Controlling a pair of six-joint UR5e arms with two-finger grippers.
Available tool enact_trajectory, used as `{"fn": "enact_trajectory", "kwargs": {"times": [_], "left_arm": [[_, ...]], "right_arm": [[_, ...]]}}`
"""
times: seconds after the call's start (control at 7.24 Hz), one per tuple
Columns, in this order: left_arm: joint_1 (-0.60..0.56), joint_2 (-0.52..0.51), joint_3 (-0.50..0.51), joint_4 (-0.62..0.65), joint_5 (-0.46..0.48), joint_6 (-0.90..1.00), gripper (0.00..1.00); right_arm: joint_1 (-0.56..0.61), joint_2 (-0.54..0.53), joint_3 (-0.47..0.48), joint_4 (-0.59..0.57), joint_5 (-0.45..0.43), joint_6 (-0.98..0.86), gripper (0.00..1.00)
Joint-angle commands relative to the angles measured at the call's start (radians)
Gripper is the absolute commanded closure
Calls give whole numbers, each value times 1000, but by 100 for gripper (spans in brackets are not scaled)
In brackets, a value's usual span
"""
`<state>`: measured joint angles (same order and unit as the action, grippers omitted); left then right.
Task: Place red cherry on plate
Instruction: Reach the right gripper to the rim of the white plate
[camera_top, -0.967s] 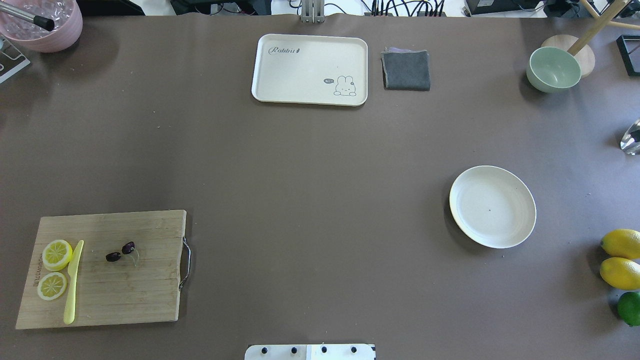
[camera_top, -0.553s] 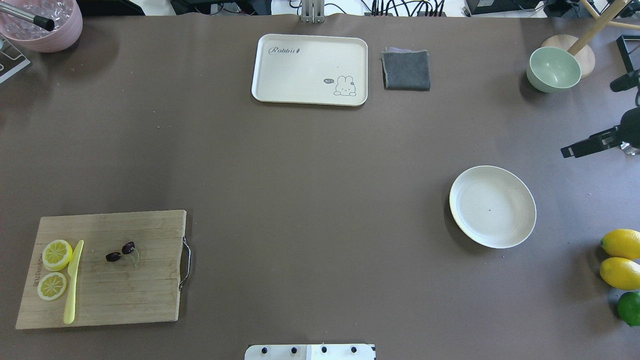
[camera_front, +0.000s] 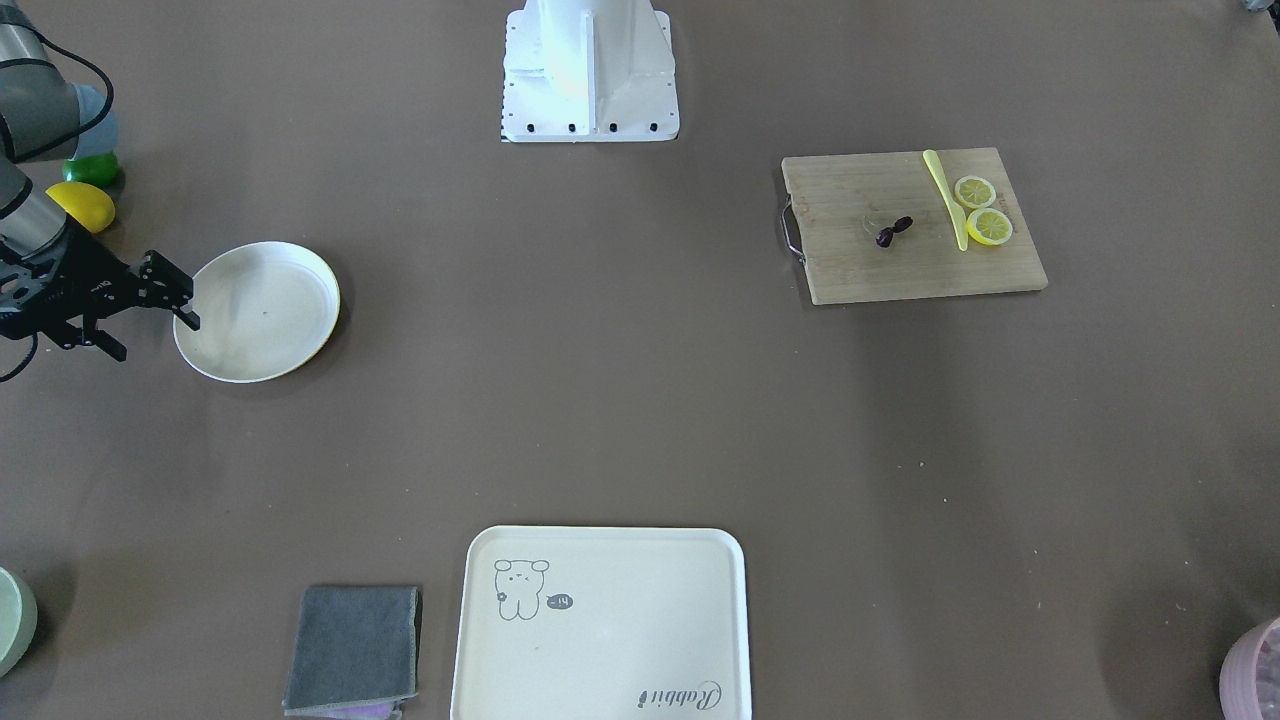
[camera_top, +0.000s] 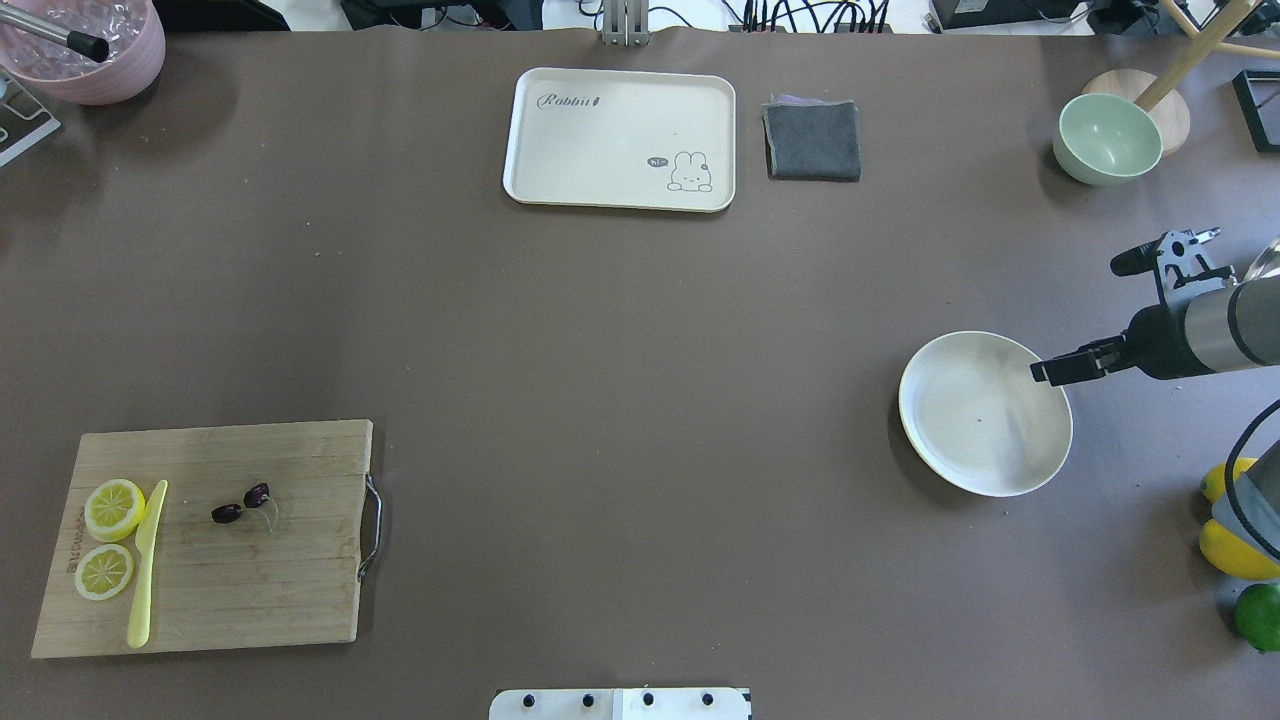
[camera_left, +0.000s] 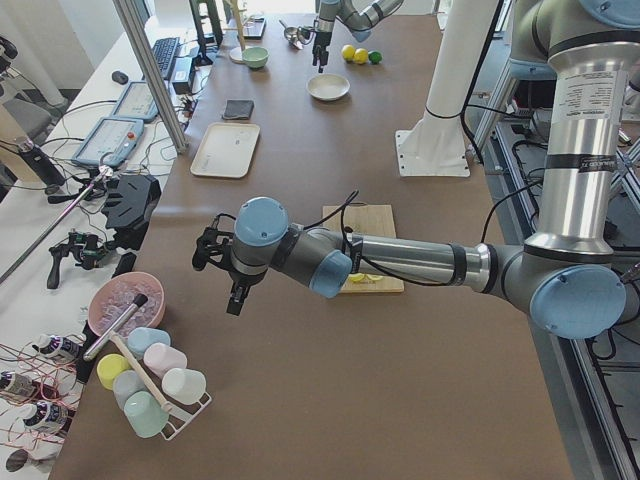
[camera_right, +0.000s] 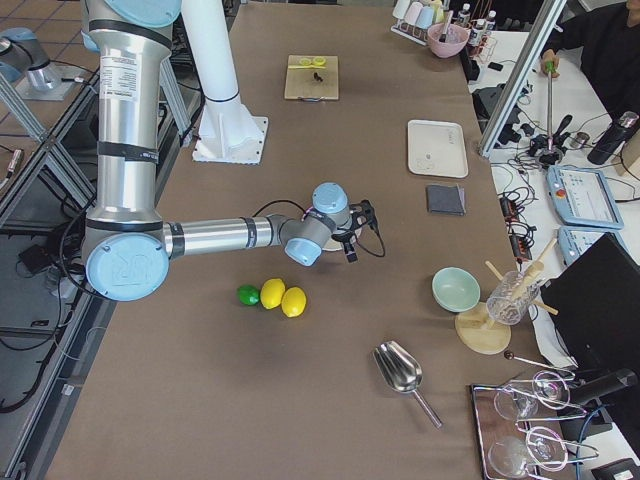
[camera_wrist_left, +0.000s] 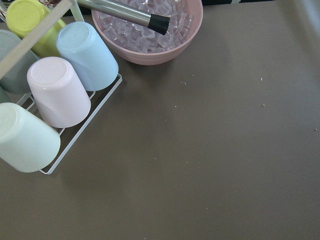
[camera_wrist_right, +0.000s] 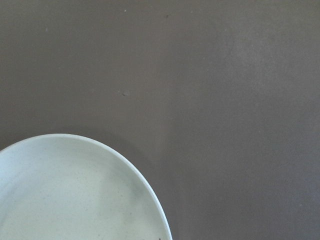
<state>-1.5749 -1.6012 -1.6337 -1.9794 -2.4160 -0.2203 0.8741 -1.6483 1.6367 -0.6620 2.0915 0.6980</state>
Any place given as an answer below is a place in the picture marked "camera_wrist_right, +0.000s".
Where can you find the cream round plate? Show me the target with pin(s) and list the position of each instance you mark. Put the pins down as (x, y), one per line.
(70, 187)

